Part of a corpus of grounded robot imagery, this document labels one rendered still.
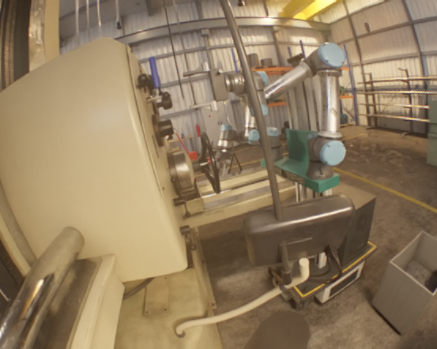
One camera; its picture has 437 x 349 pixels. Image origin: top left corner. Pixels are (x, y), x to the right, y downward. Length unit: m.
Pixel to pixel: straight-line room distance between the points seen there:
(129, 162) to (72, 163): 0.20
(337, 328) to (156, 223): 1.55
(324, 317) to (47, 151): 1.98
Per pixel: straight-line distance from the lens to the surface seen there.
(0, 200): 0.93
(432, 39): 9.60
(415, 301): 1.57
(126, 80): 0.62
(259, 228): 0.54
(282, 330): 1.76
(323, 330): 1.78
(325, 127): 0.90
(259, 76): 0.84
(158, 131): 0.81
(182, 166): 1.04
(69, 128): 0.68
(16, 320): 0.54
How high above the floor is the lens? 1.58
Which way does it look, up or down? 17 degrees down
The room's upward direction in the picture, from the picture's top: 12 degrees counter-clockwise
